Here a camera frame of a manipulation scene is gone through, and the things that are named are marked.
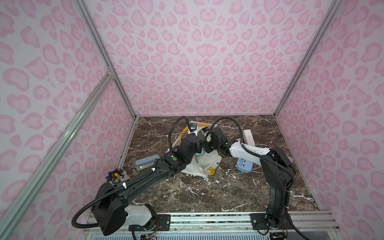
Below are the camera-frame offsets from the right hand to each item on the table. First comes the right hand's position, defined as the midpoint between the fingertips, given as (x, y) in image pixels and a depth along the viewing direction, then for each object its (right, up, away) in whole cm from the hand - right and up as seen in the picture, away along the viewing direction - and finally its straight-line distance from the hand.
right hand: (205, 142), depth 95 cm
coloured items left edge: (-46, -15, -19) cm, 52 cm away
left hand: (-5, +5, -17) cm, 19 cm away
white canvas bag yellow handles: (-2, -13, -3) cm, 14 cm away
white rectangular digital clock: (+28, +2, +3) cm, 28 cm away
